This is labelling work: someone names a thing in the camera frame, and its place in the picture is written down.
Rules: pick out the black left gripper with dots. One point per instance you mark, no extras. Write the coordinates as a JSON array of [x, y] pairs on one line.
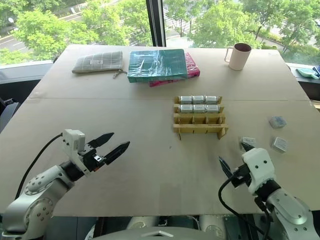
[[91, 161]]

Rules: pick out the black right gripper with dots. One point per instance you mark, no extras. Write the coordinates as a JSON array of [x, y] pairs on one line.
[[241, 176]]

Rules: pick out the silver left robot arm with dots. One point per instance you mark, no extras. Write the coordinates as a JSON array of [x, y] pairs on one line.
[[37, 197]]

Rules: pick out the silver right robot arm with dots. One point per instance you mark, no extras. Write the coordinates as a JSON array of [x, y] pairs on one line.
[[287, 210]]

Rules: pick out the wooden slotted rack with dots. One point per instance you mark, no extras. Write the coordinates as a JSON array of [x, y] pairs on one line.
[[200, 125]]

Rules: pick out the grey plaid zipper pouch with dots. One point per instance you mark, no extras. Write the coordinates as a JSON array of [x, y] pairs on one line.
[[100, 62]]

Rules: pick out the silver robot torso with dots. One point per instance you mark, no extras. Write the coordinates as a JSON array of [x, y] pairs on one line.
[[175, 228]]

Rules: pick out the teal plastic-wrapped book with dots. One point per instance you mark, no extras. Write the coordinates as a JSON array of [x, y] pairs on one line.
[[157, 65]]

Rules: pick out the pale pink mug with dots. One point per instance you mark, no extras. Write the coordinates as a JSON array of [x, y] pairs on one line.
[[238, 58]]

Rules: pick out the pink book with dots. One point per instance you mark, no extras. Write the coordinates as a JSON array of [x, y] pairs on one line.
[[192, 67]]

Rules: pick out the teal flat object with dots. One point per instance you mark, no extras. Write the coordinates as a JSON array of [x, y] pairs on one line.
[[306, 73]]

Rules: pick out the blue striped object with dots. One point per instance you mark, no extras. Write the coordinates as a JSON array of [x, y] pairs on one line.
[[317, 70]]

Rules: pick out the black window frame post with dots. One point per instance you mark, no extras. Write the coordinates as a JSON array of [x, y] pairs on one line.
[[155, 22]]

